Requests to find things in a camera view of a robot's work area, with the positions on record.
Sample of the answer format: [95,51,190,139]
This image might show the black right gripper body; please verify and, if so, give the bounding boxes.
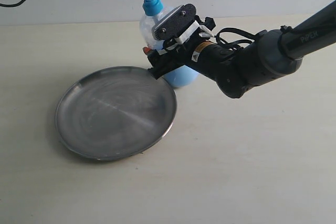
[146,38,207,79]

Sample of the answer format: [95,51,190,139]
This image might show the blue pump soap bottle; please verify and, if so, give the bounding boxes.
[140,0,198,88]

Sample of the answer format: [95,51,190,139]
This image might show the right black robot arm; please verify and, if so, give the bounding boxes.
[143,3,335,99]

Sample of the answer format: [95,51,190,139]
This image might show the round steel plate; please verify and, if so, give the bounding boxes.
[55,66,177,161]

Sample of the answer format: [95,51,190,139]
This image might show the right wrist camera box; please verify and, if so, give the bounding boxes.
[152,4,197,41]

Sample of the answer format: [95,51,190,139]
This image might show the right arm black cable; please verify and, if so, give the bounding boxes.
[204,17,263,51]

